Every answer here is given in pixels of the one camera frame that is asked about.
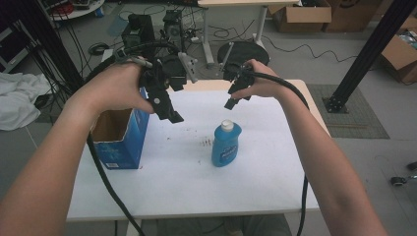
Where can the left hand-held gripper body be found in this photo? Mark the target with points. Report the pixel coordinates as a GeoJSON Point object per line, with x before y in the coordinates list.
{"type": "Point", "coordinates": [164, 70]}

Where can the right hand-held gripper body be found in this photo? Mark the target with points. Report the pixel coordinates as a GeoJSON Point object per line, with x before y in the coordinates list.
{"type": "Point", "coordinates": [238, 77]}

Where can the person's right hand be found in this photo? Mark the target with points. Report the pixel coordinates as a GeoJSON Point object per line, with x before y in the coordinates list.
{"type": "Point", "coordinates": [262, 82]}

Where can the person's left hand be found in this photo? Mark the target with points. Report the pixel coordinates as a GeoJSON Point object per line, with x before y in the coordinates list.
{"type": "Point", "coordinates": [113, 87]}

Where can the black round stool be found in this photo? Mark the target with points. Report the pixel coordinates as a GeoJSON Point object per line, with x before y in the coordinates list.
{"type": "Point", "coordinates": [244, 52]}

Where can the blue dish soap bottle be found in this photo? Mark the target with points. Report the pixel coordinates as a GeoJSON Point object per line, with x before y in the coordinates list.
{"type": "Point", "coordinates": [225, 144]}

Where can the black computer tower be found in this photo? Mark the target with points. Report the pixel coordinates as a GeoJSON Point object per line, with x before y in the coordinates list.
{"type": "Point", "coordinates": [173, 26]}
{"type": "Point", "coordinates": [139, 31]}

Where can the blue cardboard box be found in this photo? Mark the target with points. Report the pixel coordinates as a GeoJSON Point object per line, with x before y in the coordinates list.
{"type": "Point", "coordinates": [122, 139]}

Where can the white desk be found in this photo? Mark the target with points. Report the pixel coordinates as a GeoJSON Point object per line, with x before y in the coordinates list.
{"type": "Point", "coordinates": [229, 19]}

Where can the brown cardboard box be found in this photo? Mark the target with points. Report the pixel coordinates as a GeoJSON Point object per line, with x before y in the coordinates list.
{"type": "Point", "coordinates": [303, 14]}
{"type": "Point", "coordinates": [352, 14]}

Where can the round white table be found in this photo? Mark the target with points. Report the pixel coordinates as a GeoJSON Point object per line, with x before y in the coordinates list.
{"type": "Point", "coordinates": [78, 8]}

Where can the grey floor mat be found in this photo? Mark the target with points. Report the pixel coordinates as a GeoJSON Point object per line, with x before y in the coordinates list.
{"type": "Point", "coordinates": [352, 113]}

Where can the white cloth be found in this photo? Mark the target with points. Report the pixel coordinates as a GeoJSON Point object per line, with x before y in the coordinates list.
{"type": "Point", "coordinates": [19, 100]}

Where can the open cardboard box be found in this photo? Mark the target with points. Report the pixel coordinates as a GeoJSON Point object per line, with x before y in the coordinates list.
{"type": "Point", "coordinates": [401, 54]}

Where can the black aluminium frame post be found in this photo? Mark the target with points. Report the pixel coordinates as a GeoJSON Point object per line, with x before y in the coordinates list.
{"type": "Point", "coordinates": [42, 36]}
{"type": "Point", "coordinates": [367, 59]}

